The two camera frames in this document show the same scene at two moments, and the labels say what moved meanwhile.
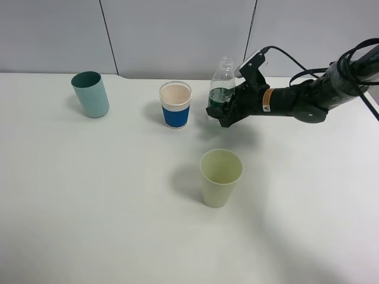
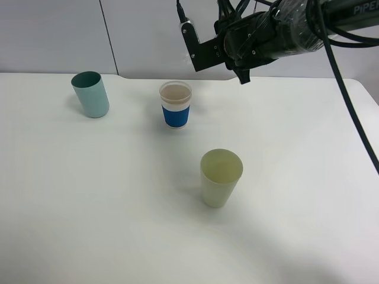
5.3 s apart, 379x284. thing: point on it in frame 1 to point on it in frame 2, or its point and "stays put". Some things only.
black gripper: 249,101 to 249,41
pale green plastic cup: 221,169 stays put
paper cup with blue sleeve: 175,98 stays put
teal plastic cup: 90,91 stays put
